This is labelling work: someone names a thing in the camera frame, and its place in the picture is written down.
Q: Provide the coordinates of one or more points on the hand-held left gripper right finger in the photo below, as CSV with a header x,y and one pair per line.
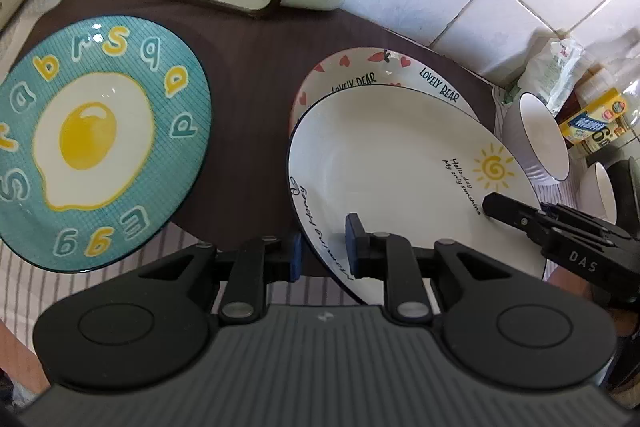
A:
x,y
354,247

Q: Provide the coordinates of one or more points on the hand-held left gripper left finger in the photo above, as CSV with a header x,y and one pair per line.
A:
x,y
295,257

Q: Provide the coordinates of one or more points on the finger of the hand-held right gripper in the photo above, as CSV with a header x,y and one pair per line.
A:
x,y
507,208

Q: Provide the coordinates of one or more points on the white ribbed bowl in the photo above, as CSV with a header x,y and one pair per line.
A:
x,y
600,192
537,142

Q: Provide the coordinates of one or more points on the white sun print plate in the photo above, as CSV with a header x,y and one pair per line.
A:
x,y
400,167

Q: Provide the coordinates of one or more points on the white heart print plate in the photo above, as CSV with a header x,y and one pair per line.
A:
x,y
400,67

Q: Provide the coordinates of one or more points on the blue fried egg plate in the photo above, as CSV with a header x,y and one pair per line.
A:
x,y
95,137

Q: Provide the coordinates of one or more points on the black pot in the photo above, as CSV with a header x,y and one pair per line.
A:
x,y
630,187

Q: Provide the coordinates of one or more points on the yellow label cooking wine bottle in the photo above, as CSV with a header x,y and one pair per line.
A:
x,y
595,117

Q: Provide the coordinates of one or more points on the white salt bag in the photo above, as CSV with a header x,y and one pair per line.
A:
x,y
550,67

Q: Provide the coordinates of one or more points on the clear vinegar bottle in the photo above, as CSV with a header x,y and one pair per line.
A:
x,y
627,67

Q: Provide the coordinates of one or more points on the striped tablecloth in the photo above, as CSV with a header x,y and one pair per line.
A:
x,y
250,57

